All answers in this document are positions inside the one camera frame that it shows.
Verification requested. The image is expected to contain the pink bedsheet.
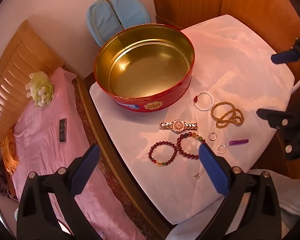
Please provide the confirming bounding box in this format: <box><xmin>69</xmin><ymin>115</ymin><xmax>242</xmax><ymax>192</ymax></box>
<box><xmin>12</xmin><ymin>67</ymin><xmax>145</xmax><ymax>240</ymax></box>

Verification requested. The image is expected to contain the wooden bed frame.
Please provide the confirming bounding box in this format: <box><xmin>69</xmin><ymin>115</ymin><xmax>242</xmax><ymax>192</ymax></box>
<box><xmin>0</xmin><ymin>20</ymin><xmax>175</xmax><ymax>240</ymax></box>

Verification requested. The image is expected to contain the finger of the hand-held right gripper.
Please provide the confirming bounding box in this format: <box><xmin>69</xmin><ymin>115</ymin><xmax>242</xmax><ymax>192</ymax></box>
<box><xmin>256</xmin><ymin>107</ymin><xmax>300</xmax><ymax>132</ymax></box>
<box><xmin>271</xmin><ymin>37</ymin><xmax>300</xmax><ymax>70</ymax></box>

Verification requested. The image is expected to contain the light blue chair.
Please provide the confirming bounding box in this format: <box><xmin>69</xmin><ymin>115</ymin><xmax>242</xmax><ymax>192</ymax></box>
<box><xmin>86</xmin><ymin>0</ymin><xmax>157</xmax><ymax>48</ymax></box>

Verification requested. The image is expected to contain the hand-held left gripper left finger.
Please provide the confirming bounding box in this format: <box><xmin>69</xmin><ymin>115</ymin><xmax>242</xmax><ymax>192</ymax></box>
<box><xmin>16</xmin><ymin>144</ymin><xmax>108</xmax><ymax>240</ymax></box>

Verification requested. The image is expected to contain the wooden bead necklace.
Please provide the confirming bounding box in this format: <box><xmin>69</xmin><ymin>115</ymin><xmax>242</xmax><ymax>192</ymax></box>
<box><xmin>211</xmin><ymin>102</ymin><xmax>245</xmax><ymax>128</ymax></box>

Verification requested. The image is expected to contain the gold wristwatch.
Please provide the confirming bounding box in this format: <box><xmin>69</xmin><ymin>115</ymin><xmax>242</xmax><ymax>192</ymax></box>
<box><xmin>159</xmin><ymin>119</ymin><xmax>198</xmax><ymax>132</ymax></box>

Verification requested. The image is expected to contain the black smartphone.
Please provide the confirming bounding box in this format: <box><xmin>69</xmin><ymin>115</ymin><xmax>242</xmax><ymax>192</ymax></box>
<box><xmin>59</xmin><ymin>118</ymin><xmax>67</xmax><ymax>143</ymax></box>

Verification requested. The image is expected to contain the dark red bead bracelet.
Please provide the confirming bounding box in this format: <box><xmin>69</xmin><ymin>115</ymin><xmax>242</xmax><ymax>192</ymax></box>
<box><xmin>176</xmin><ymin>132</ymin><xmax>206</xmax><ymax>160</ymax></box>
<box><xmin>149</xmin><ymin>142</ymin><xmax>178</xmax><ymax>167</ymax></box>

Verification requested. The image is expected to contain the green plush toy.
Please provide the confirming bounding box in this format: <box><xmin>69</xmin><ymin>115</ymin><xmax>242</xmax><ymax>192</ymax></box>
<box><xmin>25</xmin><ymin>72</ymin><xmax>55</xmax><ymax>108</ymax></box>

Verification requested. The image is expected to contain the purple tube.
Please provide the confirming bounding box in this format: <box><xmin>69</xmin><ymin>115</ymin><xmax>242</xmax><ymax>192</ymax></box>
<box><xmin>229</xmin><ymin>138</ymin><xmax>250</xmax><ymax>146</ymax></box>

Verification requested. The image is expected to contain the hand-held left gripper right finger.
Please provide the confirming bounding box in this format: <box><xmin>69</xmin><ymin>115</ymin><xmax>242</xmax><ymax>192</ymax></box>
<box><xmin>196</xmin><ymin>143</ymin><xmax>283</xmax><ymax>240</ymax></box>

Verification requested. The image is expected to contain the white bead bracelet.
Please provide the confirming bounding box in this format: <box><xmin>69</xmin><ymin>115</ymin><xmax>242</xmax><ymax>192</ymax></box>
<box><xmin>193</xmin><ymin>90</ymin><xmax>215</xmax><ymax>112</ymax></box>

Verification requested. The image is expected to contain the red round tin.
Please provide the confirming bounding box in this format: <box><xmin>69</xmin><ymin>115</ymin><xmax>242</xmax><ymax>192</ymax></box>
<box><xmin>94</xmin><ymin>24</ymin><xmax>195</xmax><ymax>112</ymax></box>

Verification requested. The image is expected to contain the orange pillow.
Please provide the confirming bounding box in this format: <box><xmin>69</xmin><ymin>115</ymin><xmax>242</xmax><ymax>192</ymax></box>
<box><xmin>1</xmin><ymin>129</ymin><xmax>20</xmax><ymax>174</ymax></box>

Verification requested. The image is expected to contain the wooden wardrobe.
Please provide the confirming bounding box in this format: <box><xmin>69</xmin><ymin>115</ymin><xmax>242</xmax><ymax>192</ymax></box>
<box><xmin>149</xmin><ymin>0</ymin><xmax>300</xmax><ymax>75</ymax></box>

